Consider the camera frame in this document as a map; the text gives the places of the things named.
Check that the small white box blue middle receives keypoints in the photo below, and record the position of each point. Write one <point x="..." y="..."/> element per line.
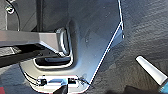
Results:
<point x="58" y="81"/>

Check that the white rounded object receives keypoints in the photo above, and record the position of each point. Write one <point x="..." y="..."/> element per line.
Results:
<point x="151" y="70"/>

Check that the thick grey robot torso limb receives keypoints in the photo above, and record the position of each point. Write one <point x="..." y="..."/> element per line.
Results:
<point x="30" y="37"/>

